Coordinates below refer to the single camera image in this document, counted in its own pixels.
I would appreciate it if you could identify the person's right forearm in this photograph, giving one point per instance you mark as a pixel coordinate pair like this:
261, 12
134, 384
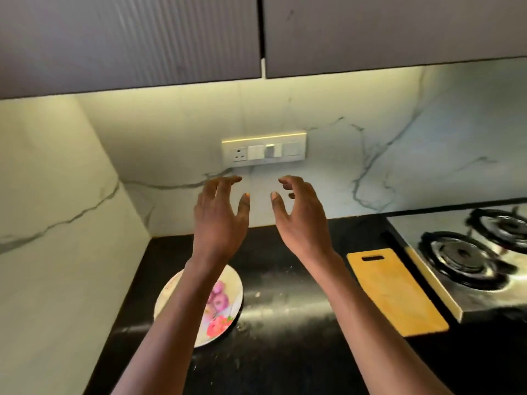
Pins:
370, 333

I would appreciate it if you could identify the black stone countertop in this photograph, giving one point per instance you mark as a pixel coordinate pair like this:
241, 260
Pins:
280, 341

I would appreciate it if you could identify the black stove burner grate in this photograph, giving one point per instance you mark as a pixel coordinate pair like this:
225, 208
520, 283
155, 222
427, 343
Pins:
463, 259
501, 228

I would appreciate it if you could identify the person's right hand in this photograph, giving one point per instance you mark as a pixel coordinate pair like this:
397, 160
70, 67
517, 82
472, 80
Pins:
309, 226

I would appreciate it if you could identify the stainless steel gas stove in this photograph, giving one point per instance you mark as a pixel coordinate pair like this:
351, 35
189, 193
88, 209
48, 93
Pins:
412, 234

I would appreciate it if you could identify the dark wall cabinet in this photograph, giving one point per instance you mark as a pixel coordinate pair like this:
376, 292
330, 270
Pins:
395, 33
123, 41

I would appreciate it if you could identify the person's left hand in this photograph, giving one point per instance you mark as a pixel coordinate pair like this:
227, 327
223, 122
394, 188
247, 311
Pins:
218, 230

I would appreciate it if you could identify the white wall switch panel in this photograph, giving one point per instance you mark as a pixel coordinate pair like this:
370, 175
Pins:
263, 149

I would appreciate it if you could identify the person's left forearm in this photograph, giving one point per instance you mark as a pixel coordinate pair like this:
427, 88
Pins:
173, 333

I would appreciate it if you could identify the white floral plate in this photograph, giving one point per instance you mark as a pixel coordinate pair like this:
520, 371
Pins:
230, 284

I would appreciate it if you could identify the small pink onion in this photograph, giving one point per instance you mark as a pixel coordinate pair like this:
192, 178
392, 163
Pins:
221, 302
217, 287

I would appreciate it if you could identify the wooden cutting board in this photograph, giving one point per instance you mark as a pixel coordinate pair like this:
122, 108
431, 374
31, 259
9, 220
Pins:
395, 292

